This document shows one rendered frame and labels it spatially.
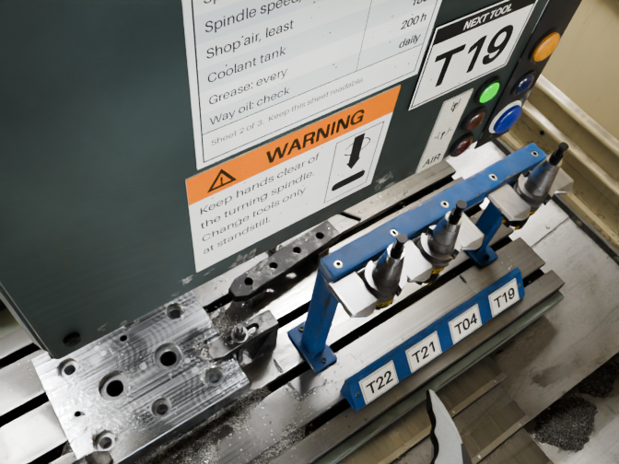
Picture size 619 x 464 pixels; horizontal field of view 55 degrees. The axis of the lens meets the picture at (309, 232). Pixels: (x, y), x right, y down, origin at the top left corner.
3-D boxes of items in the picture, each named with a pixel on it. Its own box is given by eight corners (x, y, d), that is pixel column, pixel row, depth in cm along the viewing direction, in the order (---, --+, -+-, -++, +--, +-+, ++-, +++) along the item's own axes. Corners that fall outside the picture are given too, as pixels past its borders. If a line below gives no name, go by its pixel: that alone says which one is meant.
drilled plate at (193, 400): (250, 390, 106) (250, 381, 101) (93, 487, 95) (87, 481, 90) (187, 292, 115) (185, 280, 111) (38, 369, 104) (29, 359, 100)
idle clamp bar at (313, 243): (337, 250, 128) (342, 234, 123) (239, 316, 117) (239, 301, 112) (322, 234, 130) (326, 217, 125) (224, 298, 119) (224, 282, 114)
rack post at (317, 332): (337, 360, 115) (365, 289, 90) (315, 375, 113) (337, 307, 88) (309, 319, 119) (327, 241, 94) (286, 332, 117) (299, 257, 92)
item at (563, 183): (578, 187, 104) (579, 184, 103) (557, 199, 102) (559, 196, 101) (548, 159, 107) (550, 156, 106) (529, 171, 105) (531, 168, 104)
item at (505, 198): (535, 213, 100) (537, 210, 99) (513, 226, 98) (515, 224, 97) (506, 184, 102) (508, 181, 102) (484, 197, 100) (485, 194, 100)
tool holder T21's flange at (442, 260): (433, 227, 97) (437, 218, 95) (462, 251, 95) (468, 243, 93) (409, 249, 94) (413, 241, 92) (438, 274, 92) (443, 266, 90)
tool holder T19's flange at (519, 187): (532, 176, 105) (539, 167, 103) (554, 201, 102) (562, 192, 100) (505, 187, 103) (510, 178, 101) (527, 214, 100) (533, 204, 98)
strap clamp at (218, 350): (276, 345, 115) (281, 312, 102) (216, 381, 110) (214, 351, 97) (267, 331, 116) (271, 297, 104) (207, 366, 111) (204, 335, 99)
